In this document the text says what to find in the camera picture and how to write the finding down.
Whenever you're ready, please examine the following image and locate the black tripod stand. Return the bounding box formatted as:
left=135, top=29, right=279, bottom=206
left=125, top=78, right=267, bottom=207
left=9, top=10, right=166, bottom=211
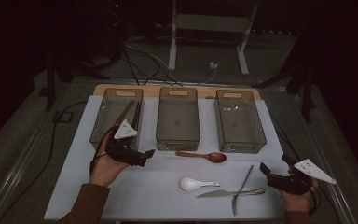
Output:
left=251, top=62, right=317, bottom=124
left=45, top=52, right=110, bottom=112

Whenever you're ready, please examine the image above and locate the white metal stand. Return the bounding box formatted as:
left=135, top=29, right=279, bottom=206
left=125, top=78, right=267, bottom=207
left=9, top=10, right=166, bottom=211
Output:
left=167, top=0, right=259, bottom=77

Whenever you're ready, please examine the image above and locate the bundle of black floor cables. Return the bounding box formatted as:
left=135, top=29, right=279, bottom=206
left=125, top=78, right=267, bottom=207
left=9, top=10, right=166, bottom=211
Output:
left=122, top=40, right=185, bottom=87

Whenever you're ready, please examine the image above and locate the dark equipment stand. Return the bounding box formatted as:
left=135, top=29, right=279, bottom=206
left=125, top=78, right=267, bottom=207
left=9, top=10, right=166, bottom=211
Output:
left=103, top=0, right=127, bottom=63

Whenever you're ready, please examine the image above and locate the white table mat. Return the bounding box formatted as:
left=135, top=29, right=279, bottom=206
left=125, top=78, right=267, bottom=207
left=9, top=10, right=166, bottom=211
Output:
left=43, top=94, right=288, bottom=221

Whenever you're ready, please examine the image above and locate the smoky clear plastic bin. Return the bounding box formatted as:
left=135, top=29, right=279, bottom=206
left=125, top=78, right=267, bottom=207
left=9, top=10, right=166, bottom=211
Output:
left=155, top=86, right=201, bottom=152
left=213, top=89, right=268, bottom=154
left=89, top=87, right=145, bottom=154

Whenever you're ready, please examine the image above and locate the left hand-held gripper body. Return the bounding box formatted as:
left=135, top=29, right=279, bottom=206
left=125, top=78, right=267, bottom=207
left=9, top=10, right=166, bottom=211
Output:
left=105, top=119, right=147, bottom=166

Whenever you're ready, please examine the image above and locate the person's left hand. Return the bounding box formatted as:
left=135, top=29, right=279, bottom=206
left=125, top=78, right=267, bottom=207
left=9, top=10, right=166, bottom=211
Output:
left=89, top=133, right=131, bottom=188

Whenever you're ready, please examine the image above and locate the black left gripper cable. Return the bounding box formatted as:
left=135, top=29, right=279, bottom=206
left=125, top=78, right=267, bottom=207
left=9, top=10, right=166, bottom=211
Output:
left=89, top=126, right=117, bottom=175

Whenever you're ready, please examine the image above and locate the person's right hand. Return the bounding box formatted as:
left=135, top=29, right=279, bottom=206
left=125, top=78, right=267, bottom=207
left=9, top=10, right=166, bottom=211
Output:
left=277, top=170, right=321, bottom=213

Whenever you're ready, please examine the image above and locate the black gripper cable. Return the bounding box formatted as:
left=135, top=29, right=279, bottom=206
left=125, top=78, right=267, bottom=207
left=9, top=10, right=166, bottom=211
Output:
left=89, top=126, right=117, bottom=175
left=307, top=182, right=324, bottom=217

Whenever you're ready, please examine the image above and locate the long black floor cable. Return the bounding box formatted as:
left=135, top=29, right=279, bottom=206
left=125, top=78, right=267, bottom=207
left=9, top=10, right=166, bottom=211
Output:
left=0, top=100, right=89, bottom=224

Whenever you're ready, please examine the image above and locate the white cable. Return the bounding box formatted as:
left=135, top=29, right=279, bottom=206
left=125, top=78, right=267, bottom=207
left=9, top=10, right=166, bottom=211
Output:
left=198, top=67, right=217, bottom=85

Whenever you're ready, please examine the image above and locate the metal fork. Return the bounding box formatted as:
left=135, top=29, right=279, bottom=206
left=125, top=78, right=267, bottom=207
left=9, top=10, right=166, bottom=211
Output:
left=231, top=164, right=255, bottom=217

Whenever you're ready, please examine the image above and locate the metal knife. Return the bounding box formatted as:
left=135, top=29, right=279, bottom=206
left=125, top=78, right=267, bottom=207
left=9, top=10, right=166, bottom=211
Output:
left=195, top=187, right=266, bottom=199

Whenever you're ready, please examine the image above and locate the white ceramic spoon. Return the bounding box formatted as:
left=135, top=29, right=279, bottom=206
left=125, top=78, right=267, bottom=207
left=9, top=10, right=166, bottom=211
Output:
left=180, top=177, right=222, bottom=191

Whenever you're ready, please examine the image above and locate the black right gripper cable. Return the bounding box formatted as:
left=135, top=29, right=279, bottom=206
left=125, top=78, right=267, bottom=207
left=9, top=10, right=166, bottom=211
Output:
left=307, top=182, right=324, bottom=217

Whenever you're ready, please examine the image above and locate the brown wooden spoon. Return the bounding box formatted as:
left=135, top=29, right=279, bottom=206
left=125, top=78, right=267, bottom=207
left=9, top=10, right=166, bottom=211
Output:
left=174, top=150, right=227, bottom=164

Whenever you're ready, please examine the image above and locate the brown wooden chopstick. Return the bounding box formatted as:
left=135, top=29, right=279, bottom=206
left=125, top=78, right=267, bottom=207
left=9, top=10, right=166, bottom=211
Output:
left=116, top=100, right=137, bottom=129
left=114, top=100, right=135, bottom=129

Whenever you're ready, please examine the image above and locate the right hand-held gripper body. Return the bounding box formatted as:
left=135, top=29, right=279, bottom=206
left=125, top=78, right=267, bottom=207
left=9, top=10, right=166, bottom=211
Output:
left=271, top=152, right=337, bottom=196

